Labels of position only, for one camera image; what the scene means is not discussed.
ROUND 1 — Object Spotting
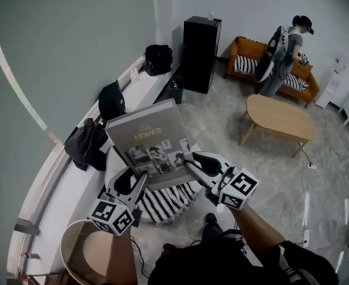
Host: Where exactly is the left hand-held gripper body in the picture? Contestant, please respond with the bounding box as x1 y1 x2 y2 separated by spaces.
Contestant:
88 192 142 236

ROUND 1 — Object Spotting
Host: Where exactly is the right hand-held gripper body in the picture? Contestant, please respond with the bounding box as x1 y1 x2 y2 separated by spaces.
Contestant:
204 164 260 211

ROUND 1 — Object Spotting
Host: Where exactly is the round white pouf seat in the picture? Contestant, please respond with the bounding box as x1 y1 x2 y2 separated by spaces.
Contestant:
104 142 207 221

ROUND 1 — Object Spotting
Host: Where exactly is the grey photo cover book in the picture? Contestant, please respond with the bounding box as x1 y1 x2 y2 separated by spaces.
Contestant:
104 98 196 191

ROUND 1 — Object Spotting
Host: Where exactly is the person's right forearm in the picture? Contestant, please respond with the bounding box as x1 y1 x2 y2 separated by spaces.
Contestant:
230 202 285 267

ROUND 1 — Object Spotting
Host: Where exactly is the person's left forearm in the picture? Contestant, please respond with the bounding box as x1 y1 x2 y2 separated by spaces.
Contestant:
101 232 138 285

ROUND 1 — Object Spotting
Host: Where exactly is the black white patterned blanket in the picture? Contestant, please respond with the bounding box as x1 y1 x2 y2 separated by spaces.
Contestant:
139 180 204 227

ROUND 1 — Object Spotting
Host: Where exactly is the person's right shoe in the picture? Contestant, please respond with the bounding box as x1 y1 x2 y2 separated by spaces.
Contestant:
202 213 223 235

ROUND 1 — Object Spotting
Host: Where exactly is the white window ledge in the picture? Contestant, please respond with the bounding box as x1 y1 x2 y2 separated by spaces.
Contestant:
7 55 181 278

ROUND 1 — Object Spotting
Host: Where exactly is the round glass side table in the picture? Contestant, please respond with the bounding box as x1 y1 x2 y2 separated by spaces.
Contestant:
60 218 138 285

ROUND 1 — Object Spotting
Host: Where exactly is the black belt pack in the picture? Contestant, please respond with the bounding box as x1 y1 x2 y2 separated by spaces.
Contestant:
221 229 244 243

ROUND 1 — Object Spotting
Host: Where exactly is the black jacket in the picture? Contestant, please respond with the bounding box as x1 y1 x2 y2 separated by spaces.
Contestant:
64 117 110 172

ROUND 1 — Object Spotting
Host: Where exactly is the person's right leg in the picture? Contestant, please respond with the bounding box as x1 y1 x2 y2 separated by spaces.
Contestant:
199 232 226 249

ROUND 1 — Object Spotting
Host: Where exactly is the dark grey bin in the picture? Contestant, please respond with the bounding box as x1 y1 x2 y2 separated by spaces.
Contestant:
164 75 185 105

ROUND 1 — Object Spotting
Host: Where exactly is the oval wooden coffee table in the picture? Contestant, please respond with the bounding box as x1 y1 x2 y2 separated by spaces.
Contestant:
239 94 320 159

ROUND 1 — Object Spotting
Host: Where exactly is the person's black shirt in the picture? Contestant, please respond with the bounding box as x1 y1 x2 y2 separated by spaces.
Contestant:
155 239 340 285

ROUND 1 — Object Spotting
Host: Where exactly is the black backpack white logo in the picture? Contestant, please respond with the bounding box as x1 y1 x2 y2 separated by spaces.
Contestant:
98 81 127 122

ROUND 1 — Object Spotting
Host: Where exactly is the striped couch throw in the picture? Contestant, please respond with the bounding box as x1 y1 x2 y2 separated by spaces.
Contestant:
233 54 309 92

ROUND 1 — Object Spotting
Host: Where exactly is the tall black cabinet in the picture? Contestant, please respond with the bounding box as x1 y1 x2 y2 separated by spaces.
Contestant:
182 15 223 95

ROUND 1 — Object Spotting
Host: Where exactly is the orange couch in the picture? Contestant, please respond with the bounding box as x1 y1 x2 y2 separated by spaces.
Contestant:
223 36 321 109

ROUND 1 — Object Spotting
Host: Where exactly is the grey roller blind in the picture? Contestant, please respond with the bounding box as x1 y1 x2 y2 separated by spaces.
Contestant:
0 0 163 144
0 0 49 278

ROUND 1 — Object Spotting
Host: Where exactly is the black window post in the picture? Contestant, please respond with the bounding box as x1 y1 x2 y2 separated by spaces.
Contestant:
13 217 42 236

